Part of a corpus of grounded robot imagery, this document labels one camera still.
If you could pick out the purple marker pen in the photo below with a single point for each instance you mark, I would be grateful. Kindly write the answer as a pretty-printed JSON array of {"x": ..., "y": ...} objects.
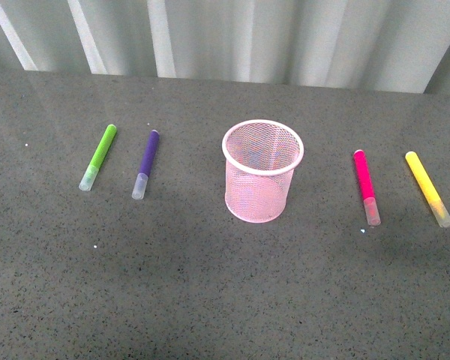
[{"x": 145, "y": 168}]

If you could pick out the pink marker pen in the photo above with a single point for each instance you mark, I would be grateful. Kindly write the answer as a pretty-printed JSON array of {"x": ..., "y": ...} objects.
[{"x": 367, "y": 188}]

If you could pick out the pink mesh pen cup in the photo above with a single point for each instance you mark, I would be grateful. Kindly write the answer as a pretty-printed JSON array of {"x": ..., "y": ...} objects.
[{"x": 261, "y": 156}]

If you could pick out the green marker pen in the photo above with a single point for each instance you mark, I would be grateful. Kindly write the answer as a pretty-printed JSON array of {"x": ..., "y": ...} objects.
[{"x": 98, "y": 157}]

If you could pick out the yellow marker pen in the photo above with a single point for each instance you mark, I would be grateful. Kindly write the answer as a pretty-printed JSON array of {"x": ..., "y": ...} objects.
[{"x": 430, "y": 193}]

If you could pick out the white curtain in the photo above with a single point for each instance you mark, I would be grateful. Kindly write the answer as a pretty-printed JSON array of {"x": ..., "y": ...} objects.
[{"x": 401, "y": 46}]

